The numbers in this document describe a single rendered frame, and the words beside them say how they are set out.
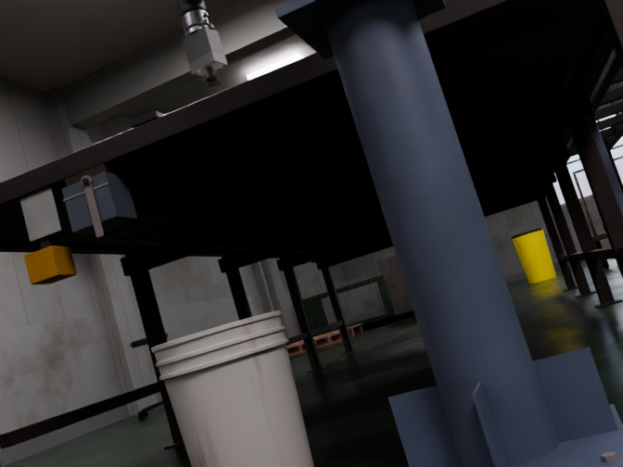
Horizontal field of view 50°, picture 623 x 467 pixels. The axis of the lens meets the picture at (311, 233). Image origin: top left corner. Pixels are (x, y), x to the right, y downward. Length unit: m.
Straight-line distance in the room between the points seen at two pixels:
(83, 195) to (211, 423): 0.69
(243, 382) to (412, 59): 0.71
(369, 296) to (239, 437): 8.20
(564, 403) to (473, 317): 0.22
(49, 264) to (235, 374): 0.65
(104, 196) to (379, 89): 0.83
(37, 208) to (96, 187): 0.21
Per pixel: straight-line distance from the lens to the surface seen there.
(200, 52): 1.92
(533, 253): 8.80
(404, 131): 1.17
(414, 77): 1.21
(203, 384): 1.42
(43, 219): 1.88
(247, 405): 1.41
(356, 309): 9.62
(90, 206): 1.76
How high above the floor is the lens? 0.32
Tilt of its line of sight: 7 degrees up
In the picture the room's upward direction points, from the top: 17 degrees counter-clockwise
